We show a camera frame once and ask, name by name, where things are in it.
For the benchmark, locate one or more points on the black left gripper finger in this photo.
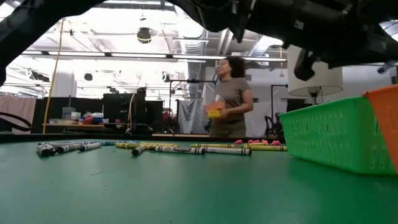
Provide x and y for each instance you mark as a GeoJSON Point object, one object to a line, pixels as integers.
{"type": "Point", "coordinates": [303, 67]}

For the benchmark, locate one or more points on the yellow crayon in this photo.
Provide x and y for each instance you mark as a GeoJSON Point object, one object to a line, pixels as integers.
{"type": "Point", "coordinates": [214, 145]}
{"type": "Point", "coordinates": [164, 144]}
{"type": "Point", "coordinates": [130, 145]}
{"type": "Point", "coordinates": [265, 148]}

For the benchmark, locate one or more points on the blue crayon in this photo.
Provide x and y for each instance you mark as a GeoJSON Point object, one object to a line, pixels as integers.
{"type": "Point", "coordinates": [109, 143]}

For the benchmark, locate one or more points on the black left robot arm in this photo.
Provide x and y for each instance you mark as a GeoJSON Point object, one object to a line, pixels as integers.
{"type": "Point", "coordinates": [25, 31]}

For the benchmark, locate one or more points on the white cylinder lamp shade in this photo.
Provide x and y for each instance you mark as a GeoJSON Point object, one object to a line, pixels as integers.
{"type": "Point", "coordinates": [326, 81]}

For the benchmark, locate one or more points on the white sheet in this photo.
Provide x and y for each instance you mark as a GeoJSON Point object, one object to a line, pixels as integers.
{"type": "Point", "coordinates": [264, 115]}

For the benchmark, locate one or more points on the person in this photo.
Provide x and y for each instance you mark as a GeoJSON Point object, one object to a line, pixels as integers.
{"type": "Point", "coordinates": [233, 93]}

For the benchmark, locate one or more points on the green plastic basket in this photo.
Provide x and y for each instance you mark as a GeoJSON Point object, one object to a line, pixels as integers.
{"type": "Point", "coordinates": [335, 137]}

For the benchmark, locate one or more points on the orange yellow box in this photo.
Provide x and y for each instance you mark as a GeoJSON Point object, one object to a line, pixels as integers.
{"type": "Point", "coordinates": [214, 109]}

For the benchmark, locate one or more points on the orange plastic basket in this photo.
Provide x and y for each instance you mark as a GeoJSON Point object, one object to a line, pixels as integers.
{"type": "Point", "coordinates": [385, 124]}

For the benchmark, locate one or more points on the grey tarp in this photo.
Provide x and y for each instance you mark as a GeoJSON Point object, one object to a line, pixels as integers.
{"type": "Point", "coordinates": [191, 115]}

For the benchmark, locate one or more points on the round black ceiling fixture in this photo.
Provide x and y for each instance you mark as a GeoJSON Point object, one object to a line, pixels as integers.
{"type": "Point", "coordinates": [144, 35]}

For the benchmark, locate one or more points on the long ceiling light strip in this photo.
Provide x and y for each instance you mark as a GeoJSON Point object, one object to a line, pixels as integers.
{"type": "Point", "coordinates": [140, 55]}

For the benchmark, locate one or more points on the wooden background table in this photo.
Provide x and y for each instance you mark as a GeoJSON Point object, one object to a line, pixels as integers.
{"type": "Point", "coordinates": [74, 126]}

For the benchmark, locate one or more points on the pink cloth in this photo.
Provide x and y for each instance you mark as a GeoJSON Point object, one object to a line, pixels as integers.
{"type": "Point", "coordinates": [17, 107]}

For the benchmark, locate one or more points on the black stand frame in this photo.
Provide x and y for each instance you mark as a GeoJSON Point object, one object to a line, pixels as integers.
{"type": "Point", "coordinates": [192, 81]}

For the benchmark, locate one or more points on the silver ventilation duct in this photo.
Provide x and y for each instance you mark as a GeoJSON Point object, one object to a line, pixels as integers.
{"type": "Point", "coordinates": [192, 46]}

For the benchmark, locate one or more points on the black partition wall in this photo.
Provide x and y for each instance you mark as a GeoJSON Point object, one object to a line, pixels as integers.
{"type": "Point", "coordinates": [62, 105]}

